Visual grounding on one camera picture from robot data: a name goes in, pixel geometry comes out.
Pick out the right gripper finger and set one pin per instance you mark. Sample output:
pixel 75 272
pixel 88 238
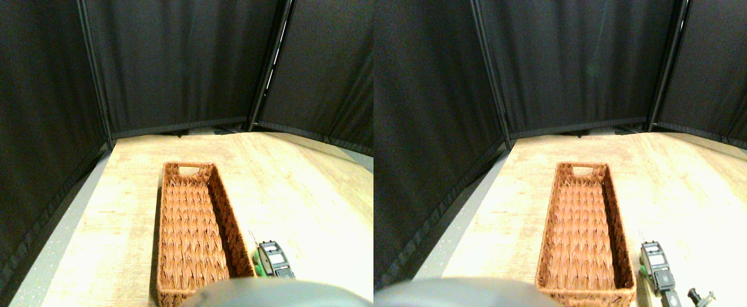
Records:
pixel 655 268
pixel 274 259

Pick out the green toy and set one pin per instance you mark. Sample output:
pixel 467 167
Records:
pixel 257 261
pixel 641 271

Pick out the brown wicker basket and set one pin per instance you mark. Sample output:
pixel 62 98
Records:
pixel 188 236
pixel 572 236

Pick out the black curtain stand pole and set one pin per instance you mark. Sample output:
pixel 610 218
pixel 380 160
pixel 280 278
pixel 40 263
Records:
pixel 268 64
pixel 96 73
pixel 490 73
pixel 666 64

